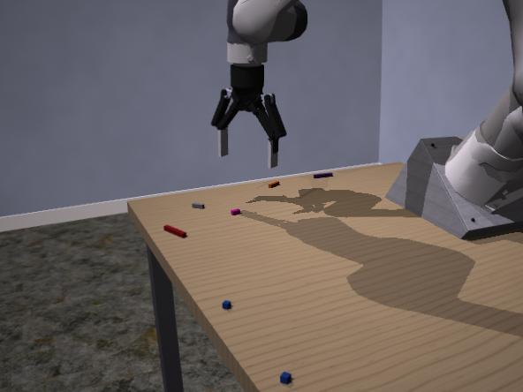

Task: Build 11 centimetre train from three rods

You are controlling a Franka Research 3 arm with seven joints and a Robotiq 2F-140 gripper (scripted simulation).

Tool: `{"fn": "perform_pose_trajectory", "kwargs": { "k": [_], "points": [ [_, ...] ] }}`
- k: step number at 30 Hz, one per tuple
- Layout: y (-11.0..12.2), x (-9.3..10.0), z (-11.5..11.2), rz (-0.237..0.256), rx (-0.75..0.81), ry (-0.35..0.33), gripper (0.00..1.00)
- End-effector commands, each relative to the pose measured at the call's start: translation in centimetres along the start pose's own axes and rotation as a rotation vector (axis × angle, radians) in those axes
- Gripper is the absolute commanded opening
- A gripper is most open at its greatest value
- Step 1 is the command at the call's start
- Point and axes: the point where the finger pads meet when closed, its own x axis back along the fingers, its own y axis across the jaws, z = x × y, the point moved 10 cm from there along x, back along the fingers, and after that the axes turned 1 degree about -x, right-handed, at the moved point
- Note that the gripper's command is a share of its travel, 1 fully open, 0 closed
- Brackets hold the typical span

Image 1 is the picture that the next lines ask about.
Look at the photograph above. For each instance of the red rod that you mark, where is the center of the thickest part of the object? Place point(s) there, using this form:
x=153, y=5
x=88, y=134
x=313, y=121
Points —
x=175, y=231

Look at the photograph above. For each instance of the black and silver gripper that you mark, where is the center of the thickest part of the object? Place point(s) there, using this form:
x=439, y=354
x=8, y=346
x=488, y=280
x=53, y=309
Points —
x=251, y=79

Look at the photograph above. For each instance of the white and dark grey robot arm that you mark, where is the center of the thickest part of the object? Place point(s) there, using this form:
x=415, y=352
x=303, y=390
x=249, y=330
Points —
x=485, y=166

